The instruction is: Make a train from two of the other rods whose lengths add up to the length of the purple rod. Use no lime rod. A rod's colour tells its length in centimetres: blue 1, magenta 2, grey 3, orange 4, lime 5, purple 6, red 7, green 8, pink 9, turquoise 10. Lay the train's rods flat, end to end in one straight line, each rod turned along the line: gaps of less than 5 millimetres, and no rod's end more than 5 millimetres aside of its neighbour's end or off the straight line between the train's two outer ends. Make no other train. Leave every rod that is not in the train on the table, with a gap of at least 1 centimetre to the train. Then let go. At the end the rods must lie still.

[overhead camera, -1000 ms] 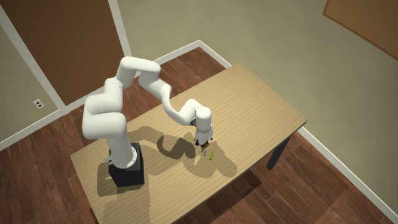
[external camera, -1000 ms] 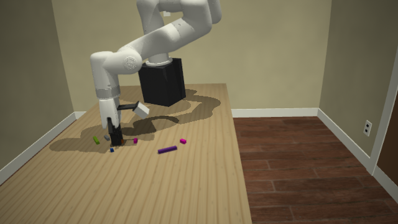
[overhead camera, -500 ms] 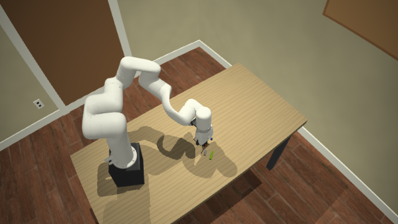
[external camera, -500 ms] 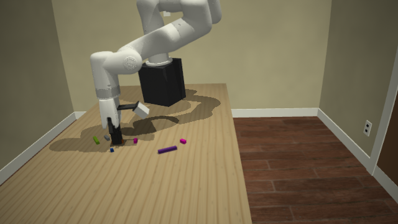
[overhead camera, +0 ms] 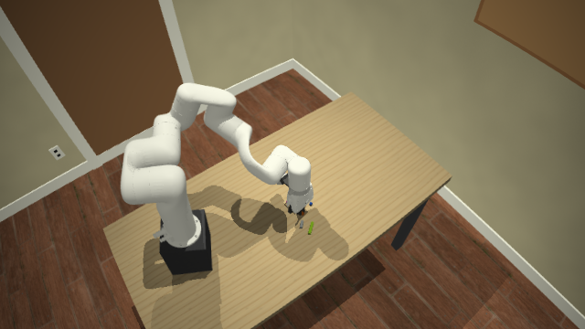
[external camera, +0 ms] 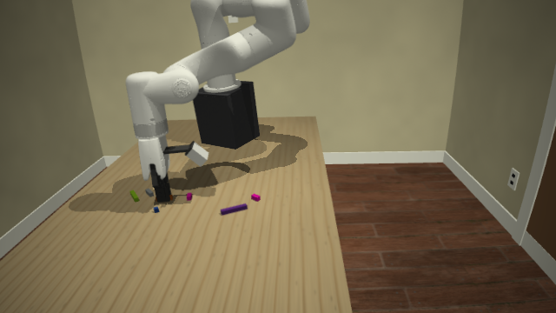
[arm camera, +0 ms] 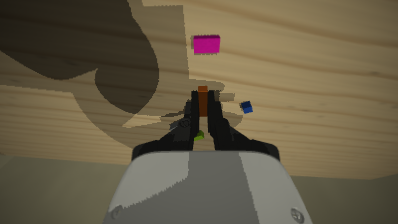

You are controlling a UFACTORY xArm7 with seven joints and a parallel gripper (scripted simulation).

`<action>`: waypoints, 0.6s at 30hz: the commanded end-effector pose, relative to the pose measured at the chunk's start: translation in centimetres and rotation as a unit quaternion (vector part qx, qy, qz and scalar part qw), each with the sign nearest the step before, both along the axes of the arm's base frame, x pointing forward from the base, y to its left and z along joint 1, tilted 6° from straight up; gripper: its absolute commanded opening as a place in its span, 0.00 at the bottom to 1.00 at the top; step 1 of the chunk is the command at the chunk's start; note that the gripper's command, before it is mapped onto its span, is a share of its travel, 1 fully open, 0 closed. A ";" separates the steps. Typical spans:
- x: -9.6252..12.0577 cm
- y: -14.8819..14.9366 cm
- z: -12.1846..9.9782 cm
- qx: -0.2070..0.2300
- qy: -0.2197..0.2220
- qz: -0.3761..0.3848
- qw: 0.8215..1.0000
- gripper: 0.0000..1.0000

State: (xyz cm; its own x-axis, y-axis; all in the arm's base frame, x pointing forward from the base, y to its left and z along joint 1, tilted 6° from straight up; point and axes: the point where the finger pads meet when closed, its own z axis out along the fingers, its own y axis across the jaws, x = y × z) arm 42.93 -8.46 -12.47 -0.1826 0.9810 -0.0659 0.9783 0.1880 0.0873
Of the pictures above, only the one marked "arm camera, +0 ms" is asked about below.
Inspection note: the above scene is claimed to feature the grey rectangular bar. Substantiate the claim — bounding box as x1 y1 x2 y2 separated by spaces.
169 120 180 131

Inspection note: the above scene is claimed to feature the small blue cube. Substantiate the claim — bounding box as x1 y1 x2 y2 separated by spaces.
241 101 253 114

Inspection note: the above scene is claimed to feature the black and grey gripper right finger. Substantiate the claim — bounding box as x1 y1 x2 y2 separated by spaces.
207 90 280 161

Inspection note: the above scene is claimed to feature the orange rectangular bar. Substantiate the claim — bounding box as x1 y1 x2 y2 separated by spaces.
198 86 208 117

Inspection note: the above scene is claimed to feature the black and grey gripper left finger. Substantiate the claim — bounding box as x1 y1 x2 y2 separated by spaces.
131 91 199 161

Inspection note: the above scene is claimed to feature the small magenta block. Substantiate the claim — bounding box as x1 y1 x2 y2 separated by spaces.
193 35 220 53

